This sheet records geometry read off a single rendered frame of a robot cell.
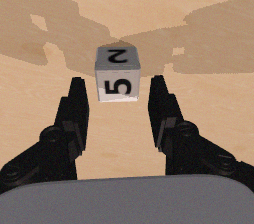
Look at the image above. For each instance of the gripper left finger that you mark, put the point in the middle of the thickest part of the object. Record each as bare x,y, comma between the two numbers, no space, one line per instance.
52,158

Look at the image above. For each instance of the grey number cube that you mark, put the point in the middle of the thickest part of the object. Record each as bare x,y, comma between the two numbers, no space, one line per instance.
117,74

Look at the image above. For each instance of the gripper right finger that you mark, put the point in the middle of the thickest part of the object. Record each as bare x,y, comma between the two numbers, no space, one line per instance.
186,151

